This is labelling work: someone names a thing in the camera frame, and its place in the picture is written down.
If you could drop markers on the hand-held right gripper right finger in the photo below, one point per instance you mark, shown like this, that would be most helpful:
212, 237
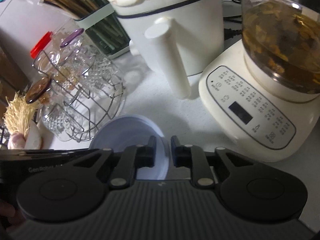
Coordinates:
175, 158

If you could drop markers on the clear patterned glass cup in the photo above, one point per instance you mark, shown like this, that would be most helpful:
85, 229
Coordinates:
100, 70
57, 122

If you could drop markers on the brown base glass cup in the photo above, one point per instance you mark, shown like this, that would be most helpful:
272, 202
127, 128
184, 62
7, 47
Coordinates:
37, 90

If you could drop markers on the person's left hand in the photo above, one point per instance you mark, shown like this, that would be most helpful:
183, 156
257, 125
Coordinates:
7, 212

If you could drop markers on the green chopstick holder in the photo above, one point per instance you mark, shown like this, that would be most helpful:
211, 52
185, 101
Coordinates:
105, 35

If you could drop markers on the white electric pot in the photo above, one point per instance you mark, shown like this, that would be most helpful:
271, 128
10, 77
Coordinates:
175, 30

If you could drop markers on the light blue bowl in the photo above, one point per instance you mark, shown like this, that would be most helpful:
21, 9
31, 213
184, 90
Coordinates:
132, 132

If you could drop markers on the brown cap mushroom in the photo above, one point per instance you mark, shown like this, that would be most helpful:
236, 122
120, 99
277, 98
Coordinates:
17, 141

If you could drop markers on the white bowl with mushrooms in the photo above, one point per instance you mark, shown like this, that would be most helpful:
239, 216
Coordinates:
35, 137

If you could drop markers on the purple base glass cup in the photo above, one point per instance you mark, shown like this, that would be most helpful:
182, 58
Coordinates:
72, 37

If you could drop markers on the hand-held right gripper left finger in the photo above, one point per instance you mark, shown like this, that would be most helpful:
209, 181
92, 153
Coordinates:
152, 155

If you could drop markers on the red lid plastic jar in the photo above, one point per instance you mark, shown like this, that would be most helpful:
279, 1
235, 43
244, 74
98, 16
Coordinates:
41, 45

